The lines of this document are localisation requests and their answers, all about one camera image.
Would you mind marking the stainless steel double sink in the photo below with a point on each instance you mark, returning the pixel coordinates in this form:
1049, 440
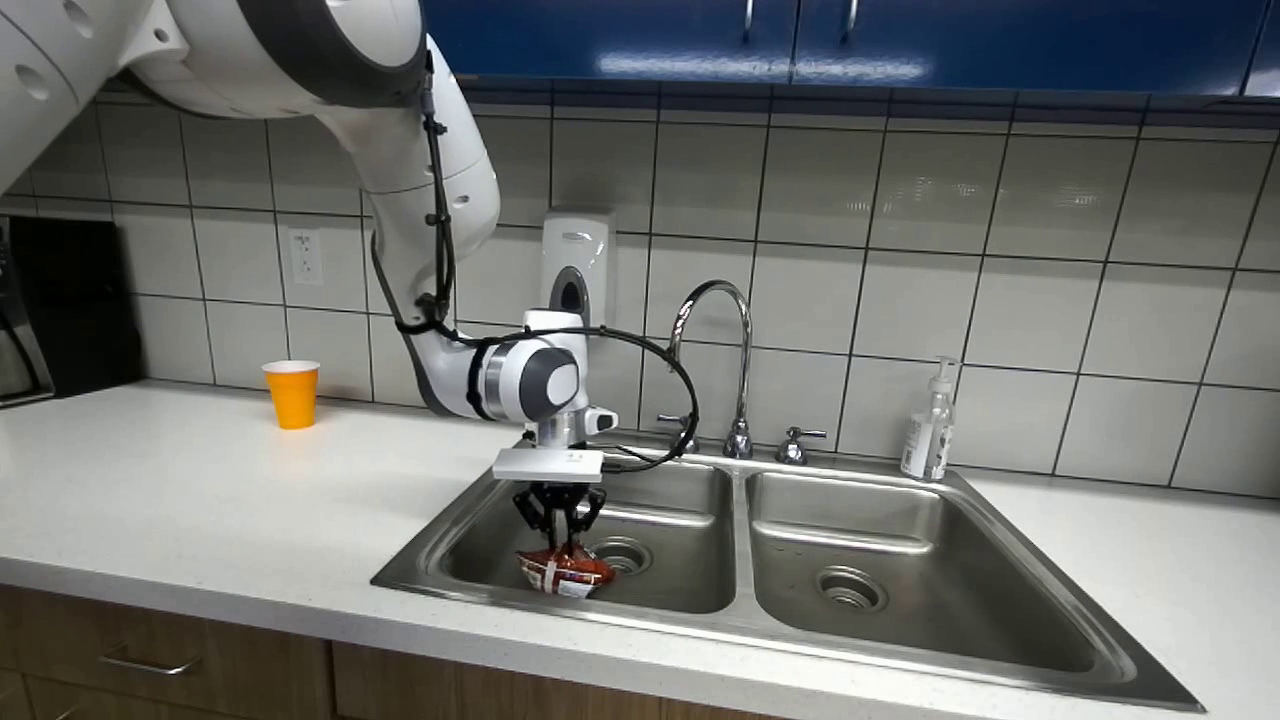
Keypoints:
855, 521

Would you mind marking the white wall outlet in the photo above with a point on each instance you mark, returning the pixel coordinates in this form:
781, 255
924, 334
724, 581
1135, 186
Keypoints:
302, 259

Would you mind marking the wooden drawer front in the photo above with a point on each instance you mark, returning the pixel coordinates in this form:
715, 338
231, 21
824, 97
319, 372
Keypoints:
243, 667

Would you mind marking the metal sink drain strainer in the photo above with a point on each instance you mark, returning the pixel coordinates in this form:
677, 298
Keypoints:
628, 552
849, 591

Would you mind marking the clear plastic soap bottle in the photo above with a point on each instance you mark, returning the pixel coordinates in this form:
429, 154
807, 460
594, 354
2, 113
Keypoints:
939, 440

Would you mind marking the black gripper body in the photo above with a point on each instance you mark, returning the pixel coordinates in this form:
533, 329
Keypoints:
563, 501

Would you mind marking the red doritos chip bag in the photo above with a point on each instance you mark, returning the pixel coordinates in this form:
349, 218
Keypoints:
566, 575

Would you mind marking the blue upper cabinet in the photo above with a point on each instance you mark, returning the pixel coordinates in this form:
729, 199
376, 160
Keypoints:
802, 40

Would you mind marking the white wall soap dispenser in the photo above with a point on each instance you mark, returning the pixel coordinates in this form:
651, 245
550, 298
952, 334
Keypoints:
577, 255

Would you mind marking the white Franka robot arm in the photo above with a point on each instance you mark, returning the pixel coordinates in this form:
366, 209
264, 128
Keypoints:
335, 54

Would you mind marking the chrome gooseneck faucet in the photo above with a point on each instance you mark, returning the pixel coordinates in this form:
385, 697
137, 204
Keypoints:
736, 436

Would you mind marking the black countertop appliance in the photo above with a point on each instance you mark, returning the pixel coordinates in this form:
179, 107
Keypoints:
83, 306

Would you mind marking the orange paper cup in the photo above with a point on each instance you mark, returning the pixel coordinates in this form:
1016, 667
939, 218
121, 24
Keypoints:
290, 397

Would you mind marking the wooden lower cabinet door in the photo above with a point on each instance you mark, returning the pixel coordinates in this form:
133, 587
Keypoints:
467, 695

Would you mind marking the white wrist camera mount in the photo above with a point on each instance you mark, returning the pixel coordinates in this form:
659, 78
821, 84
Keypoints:
546, 465

